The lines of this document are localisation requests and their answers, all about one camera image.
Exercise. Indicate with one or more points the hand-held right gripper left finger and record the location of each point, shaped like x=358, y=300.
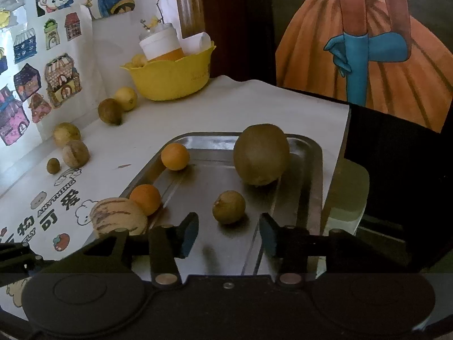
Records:
x=189, y=233

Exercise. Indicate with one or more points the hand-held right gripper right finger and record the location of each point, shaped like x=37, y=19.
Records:
x=269, y=235

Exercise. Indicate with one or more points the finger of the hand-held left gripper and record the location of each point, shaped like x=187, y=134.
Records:
x=21, y=251

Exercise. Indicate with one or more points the small brown longan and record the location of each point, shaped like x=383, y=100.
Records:
x=53, y=165
x=229, y=207

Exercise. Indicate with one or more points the orange tangerine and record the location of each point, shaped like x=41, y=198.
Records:
x=145, y=198
x=175, y=156

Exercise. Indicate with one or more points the metal tray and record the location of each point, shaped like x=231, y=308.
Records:
x=212, y=180

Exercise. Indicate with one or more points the large striped pepino melon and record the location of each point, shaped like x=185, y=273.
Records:
x=118, y=216

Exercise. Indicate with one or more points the brown kiwi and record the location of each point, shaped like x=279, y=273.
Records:
x=261, y=154

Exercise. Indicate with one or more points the small striped pepino melon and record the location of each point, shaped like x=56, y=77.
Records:
x=75, y=153

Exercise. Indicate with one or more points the yellow pear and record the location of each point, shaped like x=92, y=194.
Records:
x=66, y=134

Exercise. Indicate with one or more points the olive brown mango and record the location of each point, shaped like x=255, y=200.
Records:
x=110, y=111

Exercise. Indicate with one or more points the white printed table mat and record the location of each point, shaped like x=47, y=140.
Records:
x=159, y=120

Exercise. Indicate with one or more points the yellow lemon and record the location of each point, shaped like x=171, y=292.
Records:
x=126, y=98

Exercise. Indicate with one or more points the yellow plastic bowl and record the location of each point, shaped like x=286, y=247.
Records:
x=170, y=78

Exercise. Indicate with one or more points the white rolled paper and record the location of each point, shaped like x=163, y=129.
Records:
x=194, y=44

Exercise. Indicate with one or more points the white lidded jar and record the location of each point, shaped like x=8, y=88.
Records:
x=161, y=44

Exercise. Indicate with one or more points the coloured drawing of houses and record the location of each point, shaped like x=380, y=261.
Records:
x=53, y=56

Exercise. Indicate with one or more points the dark wooden door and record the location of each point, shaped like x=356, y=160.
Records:
x=240, y=24

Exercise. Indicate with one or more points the yellow flower sprig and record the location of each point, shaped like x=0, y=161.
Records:
x=153, y=24

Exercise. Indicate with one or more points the wall poster orange dress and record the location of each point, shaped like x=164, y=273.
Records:
x=389, y=78

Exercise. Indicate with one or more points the wooden door frame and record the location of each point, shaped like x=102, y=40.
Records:
x=189, y=3

